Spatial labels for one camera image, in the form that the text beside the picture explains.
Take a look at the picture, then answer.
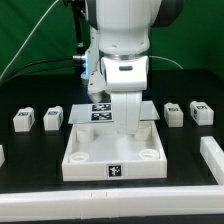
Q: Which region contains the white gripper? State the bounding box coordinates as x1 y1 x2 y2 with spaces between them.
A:
101 56 148 134

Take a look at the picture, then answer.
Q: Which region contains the white square tabletop tray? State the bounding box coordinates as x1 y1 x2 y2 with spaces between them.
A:
62 121 167 181

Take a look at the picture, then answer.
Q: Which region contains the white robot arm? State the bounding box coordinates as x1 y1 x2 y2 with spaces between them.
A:
84 0 184 134

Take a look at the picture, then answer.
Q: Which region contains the white sheet with markers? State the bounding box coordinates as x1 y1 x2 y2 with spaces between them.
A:
68 101 160 124

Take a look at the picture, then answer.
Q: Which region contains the white block left edge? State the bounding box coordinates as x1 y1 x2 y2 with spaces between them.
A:
0 145 5 168

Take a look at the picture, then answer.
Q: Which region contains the black cable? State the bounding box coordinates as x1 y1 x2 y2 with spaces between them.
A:
0 55 86 84

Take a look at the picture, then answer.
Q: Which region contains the grey cable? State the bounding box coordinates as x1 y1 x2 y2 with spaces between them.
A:
0 0 61 78

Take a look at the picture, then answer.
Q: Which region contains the white right fence rail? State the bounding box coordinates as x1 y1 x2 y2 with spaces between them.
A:
200 136 224 185

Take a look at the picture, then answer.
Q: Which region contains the white fence rail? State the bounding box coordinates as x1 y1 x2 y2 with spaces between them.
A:
200 136 224 185
0 185 224 222

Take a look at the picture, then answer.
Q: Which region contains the white front fence rail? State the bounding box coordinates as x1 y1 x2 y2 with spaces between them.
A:
0 185 224 222

